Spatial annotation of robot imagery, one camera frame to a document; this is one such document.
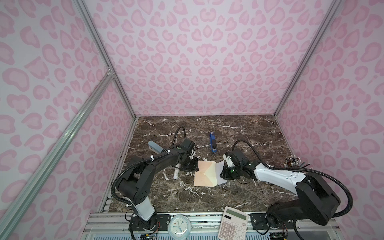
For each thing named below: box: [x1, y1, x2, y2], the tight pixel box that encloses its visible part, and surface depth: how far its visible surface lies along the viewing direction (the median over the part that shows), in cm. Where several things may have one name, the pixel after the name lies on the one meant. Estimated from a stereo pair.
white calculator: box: [218, 206, 249, 240], surface depth 72 cm
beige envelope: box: [194, 161, 218, 187], surface depth 90 cm
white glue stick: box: [173, 163, 181, 180], surface depth 90 cm
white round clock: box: [167, 214, 192, 240], surface depth 71 cm
